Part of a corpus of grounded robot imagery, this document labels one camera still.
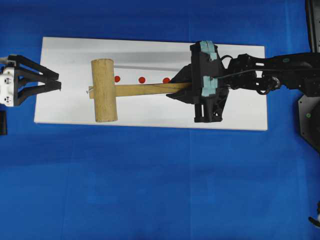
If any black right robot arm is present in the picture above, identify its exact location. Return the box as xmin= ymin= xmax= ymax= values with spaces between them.
xmin=167 ymin=41 xmax=320 ymax=123

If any black teal wrist camera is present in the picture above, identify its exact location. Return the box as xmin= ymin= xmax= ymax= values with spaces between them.
xmin=199 ymin=40 xmax=221 ymax=97

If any black aluminium frame rail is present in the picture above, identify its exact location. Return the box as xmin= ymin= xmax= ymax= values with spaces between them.
xmin=305 ymin=0 xmax=320 ymax=53

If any large white foam board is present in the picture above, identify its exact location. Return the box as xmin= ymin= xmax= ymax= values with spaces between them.
xmin=34 ymin=37 xmax=268 ymax=131

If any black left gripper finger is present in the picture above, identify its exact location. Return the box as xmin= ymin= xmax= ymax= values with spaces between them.
xmin=13 ymin=80 xmax=62 ymax=105
xmin=7 ymin=55 xmax=59 ymax=82

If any small white target block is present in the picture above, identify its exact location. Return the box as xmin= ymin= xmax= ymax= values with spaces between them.
xmin=114 ymin=66 xmax=180 ymax=85

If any wooden mallet hammer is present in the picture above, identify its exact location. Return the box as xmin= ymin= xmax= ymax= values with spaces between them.
xmin=88 ymin=58 xmax=192 ymax=123

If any black clamp bottom right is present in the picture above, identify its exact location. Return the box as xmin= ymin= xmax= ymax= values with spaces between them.
xmin=307 ymin=201 xmax=320 ymax=227

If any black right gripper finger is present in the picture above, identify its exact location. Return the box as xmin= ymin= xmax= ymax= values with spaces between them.
xmin=166 ymin=87 xmax=195 ymax=105
xmin=170 ymin=63 xmax=192 ymax=84

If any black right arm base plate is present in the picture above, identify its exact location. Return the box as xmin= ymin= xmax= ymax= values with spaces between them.
xmin=298 ymin=95 xmax=320 ymax=153

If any blue table cloth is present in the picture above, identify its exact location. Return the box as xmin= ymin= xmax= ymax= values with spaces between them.
xmin=0 ymin=0 xmax=320 ymax=240

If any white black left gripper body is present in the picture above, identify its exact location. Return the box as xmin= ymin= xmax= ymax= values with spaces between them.
xmin=0 ymin=56 xmax=20 ymax=107

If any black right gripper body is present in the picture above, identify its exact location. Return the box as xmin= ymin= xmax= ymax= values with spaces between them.
xmin=190 ymin=41 xmax=229 ymax=123

